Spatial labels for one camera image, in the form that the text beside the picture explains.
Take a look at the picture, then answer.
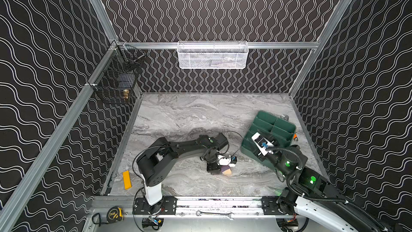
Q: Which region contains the yellow plastic block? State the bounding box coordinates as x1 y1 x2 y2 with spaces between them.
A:
122 170 132 191

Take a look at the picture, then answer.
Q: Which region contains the aluminium front rail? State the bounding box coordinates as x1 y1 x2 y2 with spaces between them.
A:
91 195 351 218

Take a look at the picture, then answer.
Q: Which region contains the yellow black tape measure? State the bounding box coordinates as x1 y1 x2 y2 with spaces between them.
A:
91 206 124 227

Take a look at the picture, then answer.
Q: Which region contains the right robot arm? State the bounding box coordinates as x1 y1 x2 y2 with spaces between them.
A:
245 131 403 232

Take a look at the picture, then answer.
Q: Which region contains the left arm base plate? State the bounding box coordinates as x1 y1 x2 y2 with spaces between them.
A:
133 196 178 216

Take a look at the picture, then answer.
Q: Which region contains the orange handled adjustable wrench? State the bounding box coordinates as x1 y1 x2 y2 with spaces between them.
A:
281 114 299 142

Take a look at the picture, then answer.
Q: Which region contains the black wire wall basket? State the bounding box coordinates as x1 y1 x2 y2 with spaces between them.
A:
92 44 147 106

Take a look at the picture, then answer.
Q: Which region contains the purple striped sock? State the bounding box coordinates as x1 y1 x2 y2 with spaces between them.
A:
221 165 232 177

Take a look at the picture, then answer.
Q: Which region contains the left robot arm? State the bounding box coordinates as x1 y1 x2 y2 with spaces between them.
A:
134 133 237 206

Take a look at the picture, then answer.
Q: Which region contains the green divided plastic tray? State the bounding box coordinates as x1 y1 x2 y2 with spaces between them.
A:
240 111 296 170

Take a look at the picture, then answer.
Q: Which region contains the white mesh wall basket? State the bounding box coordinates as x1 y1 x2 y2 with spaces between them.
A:
177 41 249 69

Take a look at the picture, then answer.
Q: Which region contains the brass padlock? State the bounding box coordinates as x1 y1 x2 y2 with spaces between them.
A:
123 89 130 100

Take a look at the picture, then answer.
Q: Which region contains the silver combination wrench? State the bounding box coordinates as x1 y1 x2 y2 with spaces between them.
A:
195 210 234 220

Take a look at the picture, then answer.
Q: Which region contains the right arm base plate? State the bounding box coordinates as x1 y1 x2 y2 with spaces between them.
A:
261 197 295 215

